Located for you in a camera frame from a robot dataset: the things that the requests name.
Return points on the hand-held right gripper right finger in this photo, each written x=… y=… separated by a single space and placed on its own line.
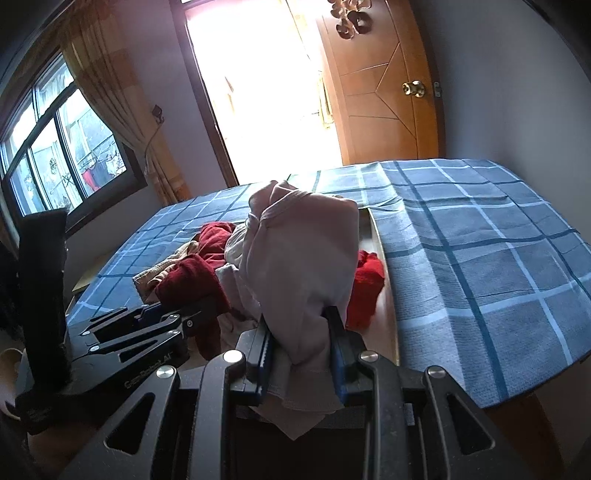
x=334 y=360

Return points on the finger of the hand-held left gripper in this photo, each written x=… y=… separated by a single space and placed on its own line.
x=152 y=334
x=147 y=313

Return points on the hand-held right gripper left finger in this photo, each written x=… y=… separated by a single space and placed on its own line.
x=264 y=364

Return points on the beige underwear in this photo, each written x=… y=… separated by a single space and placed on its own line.
x=161 y=272

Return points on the dark red underwear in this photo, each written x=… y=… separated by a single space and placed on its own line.
x=194 y=281

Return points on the shallow white tray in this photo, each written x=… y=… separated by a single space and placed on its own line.
x=385 y=300

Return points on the bright red underwear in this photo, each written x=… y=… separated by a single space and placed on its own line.
x=369 y=286

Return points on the white underwear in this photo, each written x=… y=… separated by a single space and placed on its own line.
x=233 y=251

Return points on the pale pink underwear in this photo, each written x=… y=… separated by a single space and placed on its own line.
x=295 y=258

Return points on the blue plaid tablecloth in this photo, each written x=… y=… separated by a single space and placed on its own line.
x=461 y=258

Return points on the beige patterned curtain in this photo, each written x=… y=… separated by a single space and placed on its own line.
x=106 y=69

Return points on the orange wooden door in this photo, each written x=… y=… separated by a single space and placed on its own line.
x=383 y=115

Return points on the hanging yellow cloth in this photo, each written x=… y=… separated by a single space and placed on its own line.
x=324 y=101

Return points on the brass door knob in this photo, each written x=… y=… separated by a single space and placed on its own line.
x=413 y=88

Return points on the metal door latch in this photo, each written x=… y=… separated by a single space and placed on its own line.
x=438 y=89

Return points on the golden door decoration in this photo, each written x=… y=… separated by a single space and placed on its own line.
x=351 y=21

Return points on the dark wall hook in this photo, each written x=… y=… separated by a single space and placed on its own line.
x=158 y=114

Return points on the dark wooden door frame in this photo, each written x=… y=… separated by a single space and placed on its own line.
x=203 y=92

